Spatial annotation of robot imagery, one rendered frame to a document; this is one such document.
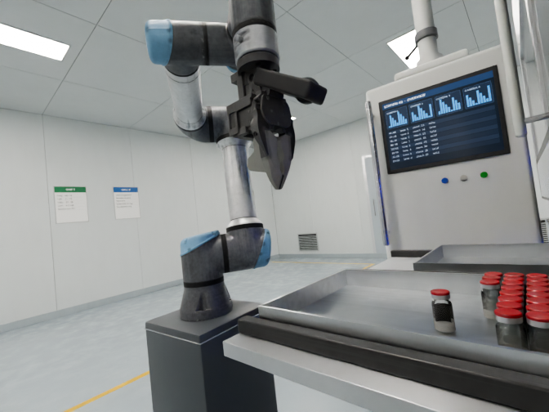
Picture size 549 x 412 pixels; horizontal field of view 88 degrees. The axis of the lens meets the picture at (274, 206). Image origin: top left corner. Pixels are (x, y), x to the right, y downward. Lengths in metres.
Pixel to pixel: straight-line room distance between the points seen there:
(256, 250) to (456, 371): 0.62
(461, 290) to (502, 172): 0.75
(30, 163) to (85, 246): 1.39
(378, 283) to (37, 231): 4.92
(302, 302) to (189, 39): 0.51
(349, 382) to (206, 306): 0.58
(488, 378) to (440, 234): 0.99
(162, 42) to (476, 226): 1.12
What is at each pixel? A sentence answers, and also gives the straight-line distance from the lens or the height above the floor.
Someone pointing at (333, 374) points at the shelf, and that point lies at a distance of 0.33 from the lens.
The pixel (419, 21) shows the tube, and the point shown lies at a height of 1.77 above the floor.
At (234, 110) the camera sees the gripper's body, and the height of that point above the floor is 1.22.
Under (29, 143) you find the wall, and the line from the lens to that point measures 5.38.
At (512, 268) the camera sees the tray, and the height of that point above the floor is 0.91.
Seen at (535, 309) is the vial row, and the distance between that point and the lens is 0.36.
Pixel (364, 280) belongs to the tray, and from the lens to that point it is 0.62.
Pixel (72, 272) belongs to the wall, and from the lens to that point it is 5.27.
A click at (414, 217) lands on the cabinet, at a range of 1.27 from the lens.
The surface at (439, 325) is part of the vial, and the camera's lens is 0.41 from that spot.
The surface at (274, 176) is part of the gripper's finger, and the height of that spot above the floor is 1.10.
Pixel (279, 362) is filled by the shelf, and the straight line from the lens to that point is 0.36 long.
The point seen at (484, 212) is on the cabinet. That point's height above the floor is 0.98.
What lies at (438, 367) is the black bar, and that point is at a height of 0.90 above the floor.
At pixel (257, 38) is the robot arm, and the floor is 1.32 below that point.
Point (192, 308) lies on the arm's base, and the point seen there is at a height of 0.82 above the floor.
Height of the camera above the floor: 1.04
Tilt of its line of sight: 3 degrees up
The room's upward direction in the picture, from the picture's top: 6 degrees counter-clockwise
